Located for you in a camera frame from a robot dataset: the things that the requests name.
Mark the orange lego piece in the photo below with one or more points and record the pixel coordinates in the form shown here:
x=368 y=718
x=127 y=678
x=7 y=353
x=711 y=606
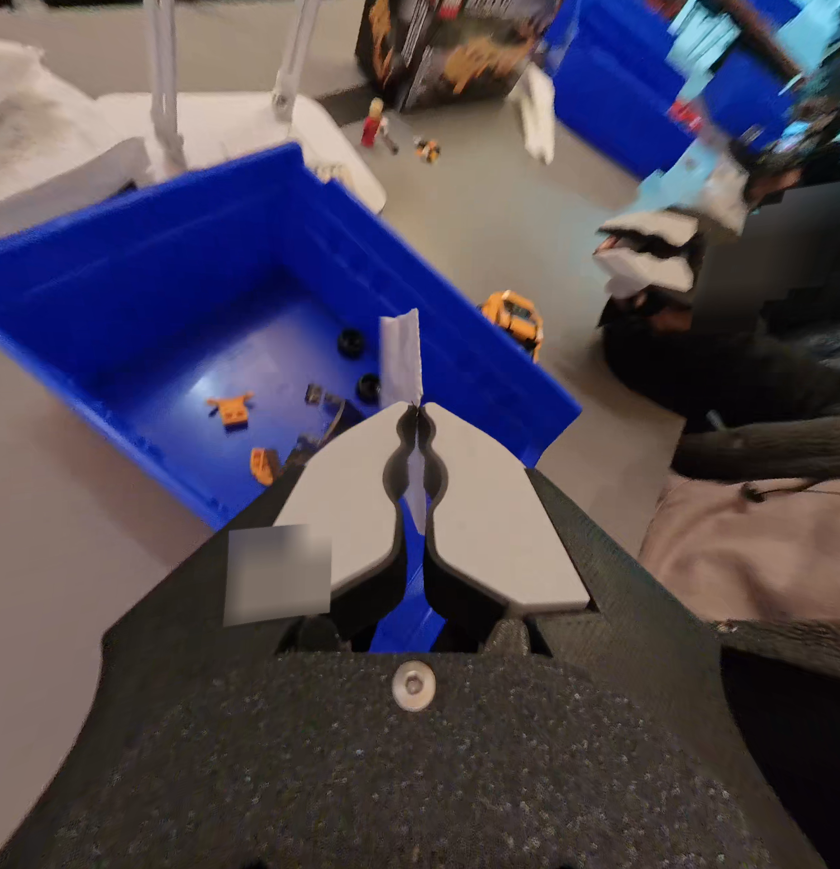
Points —
x=265 y=467
x=231 y=410

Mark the black lego set box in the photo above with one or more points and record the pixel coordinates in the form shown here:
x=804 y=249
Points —
x=454 y=48

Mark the white printed paper bag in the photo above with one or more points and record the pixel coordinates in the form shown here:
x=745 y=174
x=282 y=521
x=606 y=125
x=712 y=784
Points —
x=402 y=353

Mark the white stand rod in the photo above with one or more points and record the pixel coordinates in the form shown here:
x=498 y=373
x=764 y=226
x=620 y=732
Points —
x=295 y=61
x=162 y=82

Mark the pink shirt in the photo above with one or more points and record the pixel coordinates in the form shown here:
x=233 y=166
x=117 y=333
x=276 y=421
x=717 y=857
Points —
x=760 y=557

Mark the grey fleece jacket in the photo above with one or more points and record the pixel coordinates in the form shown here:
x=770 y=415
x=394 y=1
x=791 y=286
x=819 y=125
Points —
x=800 y=652

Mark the dark lego piece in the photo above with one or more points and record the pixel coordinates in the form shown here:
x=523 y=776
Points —
x=311 y=441
x=322 y=395

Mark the person's right hand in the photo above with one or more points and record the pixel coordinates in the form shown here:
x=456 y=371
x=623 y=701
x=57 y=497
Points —
x=651 y=315

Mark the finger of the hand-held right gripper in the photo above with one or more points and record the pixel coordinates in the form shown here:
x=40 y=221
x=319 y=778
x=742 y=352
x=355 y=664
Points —
x=644 y=272
x=651 y=228

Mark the pile of empty paper bags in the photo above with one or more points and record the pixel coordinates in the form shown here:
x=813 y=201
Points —
x=535 y=116

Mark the large blue storage bin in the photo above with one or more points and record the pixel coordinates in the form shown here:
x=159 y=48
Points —
x=162 y=299

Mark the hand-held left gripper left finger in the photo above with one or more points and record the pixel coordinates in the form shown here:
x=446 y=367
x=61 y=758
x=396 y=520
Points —
x=352 y=475

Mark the orange lego car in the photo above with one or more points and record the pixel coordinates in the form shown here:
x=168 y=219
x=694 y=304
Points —
x=515 y=323

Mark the black lego wheel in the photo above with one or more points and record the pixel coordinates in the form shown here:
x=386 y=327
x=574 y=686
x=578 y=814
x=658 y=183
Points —
x=370 y=389
x=352 y=344

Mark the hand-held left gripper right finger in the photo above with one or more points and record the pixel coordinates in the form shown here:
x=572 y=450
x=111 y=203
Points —
x=508 y=530

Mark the red lego minifigure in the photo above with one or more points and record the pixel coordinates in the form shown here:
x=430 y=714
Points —
x=378 y=125

